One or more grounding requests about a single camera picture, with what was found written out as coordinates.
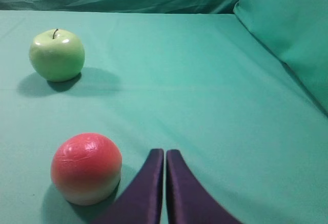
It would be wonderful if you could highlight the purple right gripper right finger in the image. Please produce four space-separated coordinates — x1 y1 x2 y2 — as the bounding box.
166 150 240 224

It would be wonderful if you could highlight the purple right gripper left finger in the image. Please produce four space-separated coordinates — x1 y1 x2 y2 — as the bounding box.
92 149 164 224

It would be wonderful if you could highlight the pink round peach bun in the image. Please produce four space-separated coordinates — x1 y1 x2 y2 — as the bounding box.
50 133 122 206

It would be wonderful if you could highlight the green tablecloth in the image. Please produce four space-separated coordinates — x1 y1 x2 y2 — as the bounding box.
1 11 327 223

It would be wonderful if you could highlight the green apple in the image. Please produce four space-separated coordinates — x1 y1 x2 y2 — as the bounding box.
29 29 85 82

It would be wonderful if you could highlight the green cloth-covered side block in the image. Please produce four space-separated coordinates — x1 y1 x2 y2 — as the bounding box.
234 0 327 110

